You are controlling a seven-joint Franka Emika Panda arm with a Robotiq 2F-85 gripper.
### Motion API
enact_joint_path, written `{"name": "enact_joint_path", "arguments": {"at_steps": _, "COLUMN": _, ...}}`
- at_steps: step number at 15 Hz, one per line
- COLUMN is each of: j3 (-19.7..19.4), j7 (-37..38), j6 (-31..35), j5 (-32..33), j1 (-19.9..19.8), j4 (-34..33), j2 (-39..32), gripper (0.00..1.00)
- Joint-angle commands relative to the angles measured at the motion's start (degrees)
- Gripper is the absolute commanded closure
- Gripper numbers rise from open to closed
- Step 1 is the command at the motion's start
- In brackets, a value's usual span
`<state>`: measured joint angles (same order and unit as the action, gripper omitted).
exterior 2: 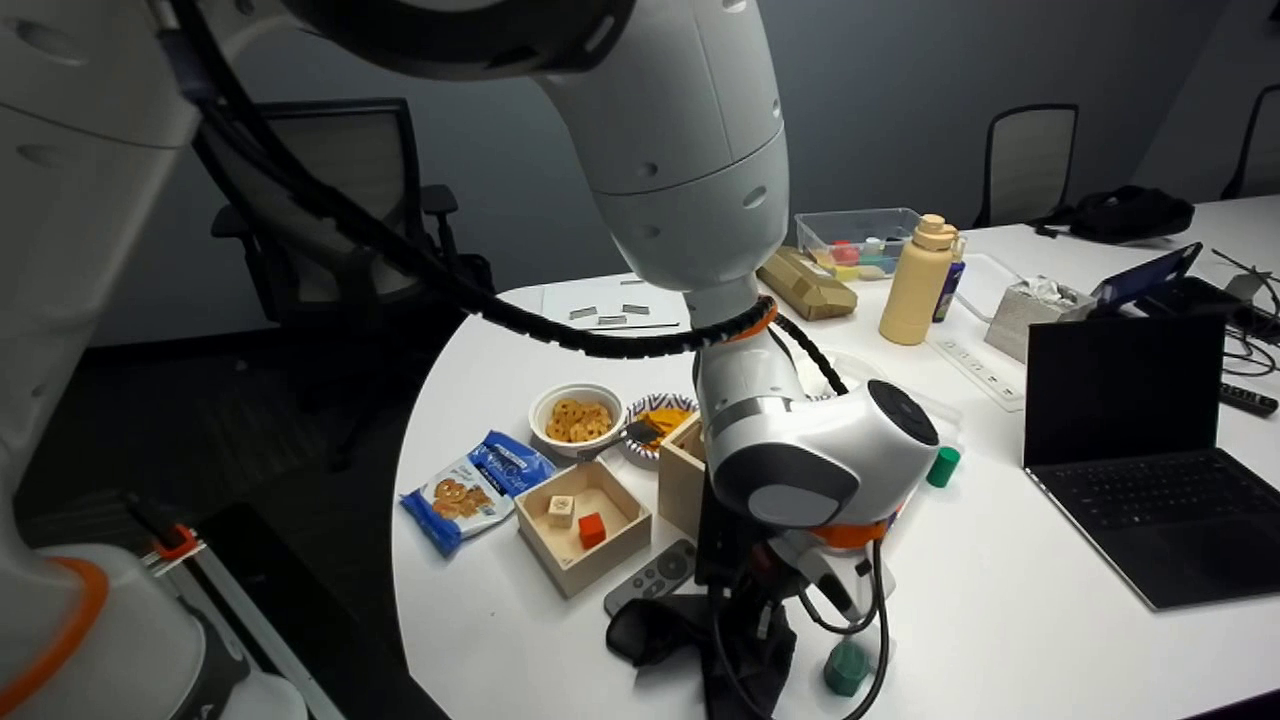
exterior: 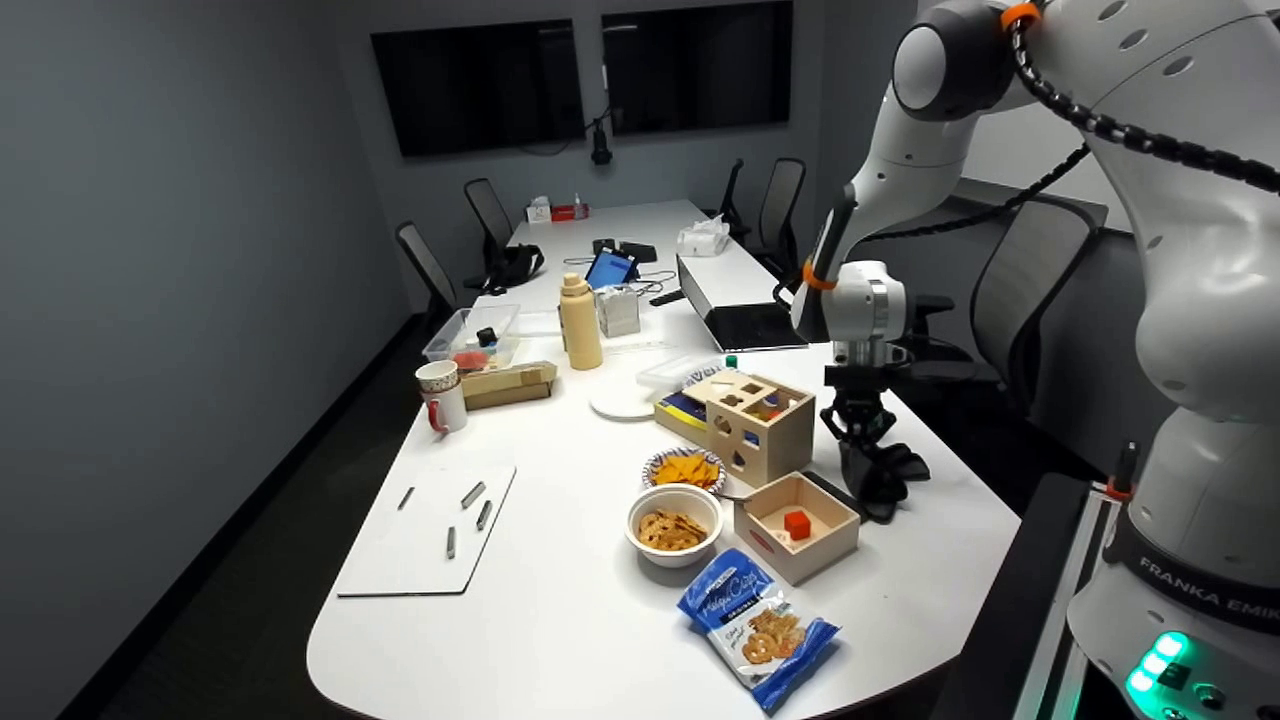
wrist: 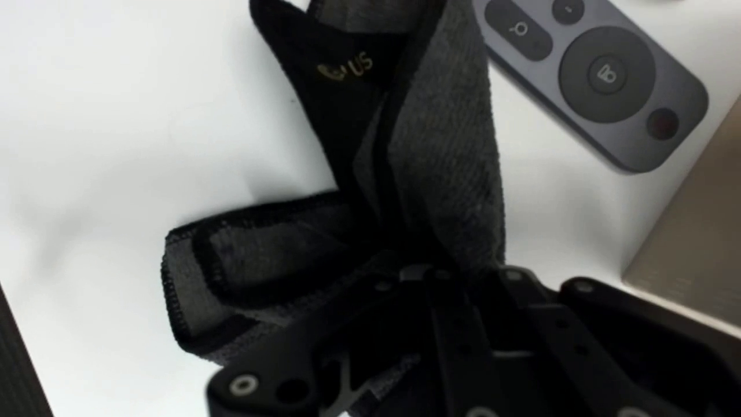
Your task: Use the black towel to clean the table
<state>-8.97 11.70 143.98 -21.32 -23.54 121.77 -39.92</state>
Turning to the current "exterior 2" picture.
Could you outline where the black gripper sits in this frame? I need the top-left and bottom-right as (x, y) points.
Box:
(691, 514), (837, 720)

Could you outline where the black towel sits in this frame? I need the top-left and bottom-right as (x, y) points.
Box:
(606, 591), (805, 720)

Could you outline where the green coffee pod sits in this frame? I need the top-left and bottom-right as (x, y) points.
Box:
(819, 638), (877, 700)

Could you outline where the grey remote control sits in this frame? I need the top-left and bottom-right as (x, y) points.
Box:
(599, 536), (702, 620)

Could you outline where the open wooden tray box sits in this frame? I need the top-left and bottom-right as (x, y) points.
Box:
(511, 455), (657, 600)

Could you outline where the wooden shape sorter box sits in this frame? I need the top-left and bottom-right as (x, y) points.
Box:
(657, 411), (717, 546)

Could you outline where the small green block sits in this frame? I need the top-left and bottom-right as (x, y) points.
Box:
(925, 444), (965, 491)

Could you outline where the white bowl of pretzels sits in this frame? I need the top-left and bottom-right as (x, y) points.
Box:
(524, 380), (628, 455)

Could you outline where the blue pretzel snack bag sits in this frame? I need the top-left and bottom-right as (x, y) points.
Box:
(395, 427), (559, 561)

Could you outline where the white power strip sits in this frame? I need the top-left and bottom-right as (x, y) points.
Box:
(931, 333), (1027, 416)

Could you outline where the white rectangular mat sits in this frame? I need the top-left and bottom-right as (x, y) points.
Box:
(538, 271), (698, 337)

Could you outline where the yellow mustard bottle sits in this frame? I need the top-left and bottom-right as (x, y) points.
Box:
(877, 214), (965, 352)

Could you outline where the small blue bottle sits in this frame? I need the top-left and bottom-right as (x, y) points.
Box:
(931, 252), (972, 328)

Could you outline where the clear plastic bin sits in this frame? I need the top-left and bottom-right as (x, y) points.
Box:
(794, 203), (930, 286)

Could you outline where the small white box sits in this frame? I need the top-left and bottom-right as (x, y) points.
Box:
(982, 282), (1091, 363)

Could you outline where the black laptop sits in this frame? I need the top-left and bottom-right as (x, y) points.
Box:
(1021, 307), (1280, 617)

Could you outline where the blue tablet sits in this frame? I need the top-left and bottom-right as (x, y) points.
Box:
(1089, 239), (1209, 313)

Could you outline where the black remote control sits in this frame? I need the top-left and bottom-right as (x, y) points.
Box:
(1218, 380), (1280, 419)

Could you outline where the grey office chair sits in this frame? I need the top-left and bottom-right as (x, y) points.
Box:
(975, 100), (1085, 234)
(1218, 79), (1280, 203)

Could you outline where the black backpack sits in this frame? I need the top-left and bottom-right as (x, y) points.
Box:
(1044, 181), (1200, 249)

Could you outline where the black office chair with armrests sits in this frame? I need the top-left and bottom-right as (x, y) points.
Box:
(192, 92), (498, 352)

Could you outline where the black corrugated cable hose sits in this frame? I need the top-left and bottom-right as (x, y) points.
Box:
(165, 0), (855, 406)

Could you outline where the aluminium rail with orange clamp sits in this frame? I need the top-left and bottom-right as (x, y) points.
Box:
(125, 491), (346, 720)

